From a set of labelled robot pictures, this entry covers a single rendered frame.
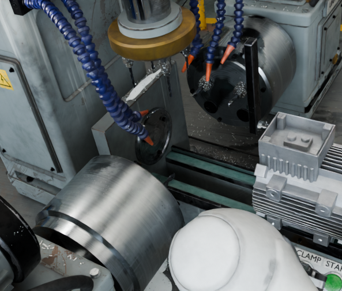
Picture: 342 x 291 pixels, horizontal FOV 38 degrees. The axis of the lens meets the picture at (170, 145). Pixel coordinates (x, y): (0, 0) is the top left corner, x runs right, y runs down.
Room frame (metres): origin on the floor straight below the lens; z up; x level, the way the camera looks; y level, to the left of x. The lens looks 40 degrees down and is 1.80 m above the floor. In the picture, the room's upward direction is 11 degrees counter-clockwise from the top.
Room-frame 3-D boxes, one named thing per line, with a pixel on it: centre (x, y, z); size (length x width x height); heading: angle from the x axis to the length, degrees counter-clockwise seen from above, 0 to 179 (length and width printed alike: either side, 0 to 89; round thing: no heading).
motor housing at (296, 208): (0.71, -0.28, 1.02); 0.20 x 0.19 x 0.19; 51
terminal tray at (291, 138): (0.73, -0.25, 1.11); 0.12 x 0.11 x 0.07; 51
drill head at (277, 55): (1.16, -0.25, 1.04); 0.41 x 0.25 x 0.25; 141
